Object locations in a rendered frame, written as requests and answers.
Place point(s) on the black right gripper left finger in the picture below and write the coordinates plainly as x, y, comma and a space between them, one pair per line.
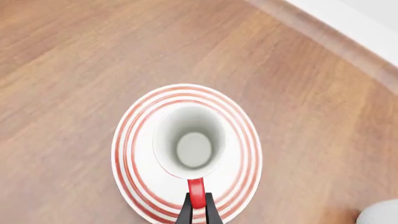
185, 213

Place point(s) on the pale grey rounded object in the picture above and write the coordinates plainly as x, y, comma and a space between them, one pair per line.
380, 213

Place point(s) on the red mug white inside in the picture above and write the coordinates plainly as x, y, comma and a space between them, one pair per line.
191, 140

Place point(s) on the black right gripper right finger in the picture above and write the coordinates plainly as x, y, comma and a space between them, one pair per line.
212, 213

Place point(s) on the white plate with red rings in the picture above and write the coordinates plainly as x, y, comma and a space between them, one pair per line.
140, 163

